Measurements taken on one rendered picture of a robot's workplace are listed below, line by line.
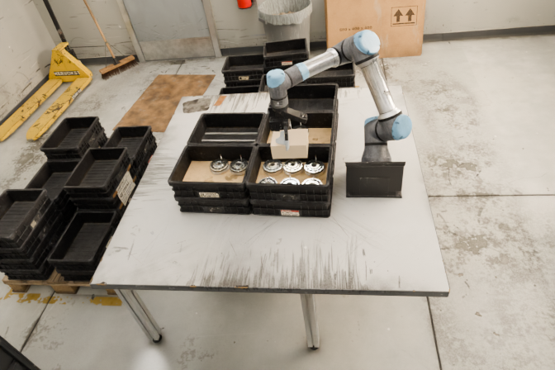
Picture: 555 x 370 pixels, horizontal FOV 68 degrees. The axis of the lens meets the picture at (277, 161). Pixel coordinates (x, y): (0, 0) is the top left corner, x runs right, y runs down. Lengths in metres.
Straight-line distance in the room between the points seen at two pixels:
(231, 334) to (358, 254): 1.00
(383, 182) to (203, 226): 0.93
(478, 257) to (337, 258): 1.22
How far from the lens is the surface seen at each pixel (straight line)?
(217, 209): 2.15
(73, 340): 2.95
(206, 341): 2.61
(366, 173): 2.05
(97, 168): 3.17
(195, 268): 2.00
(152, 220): 2.29
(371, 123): 2.11
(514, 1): 5.30
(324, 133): 2.35
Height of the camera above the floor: 2.26
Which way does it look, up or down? 41 degrees down
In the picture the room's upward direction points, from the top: 9 degrees counter-clockwise
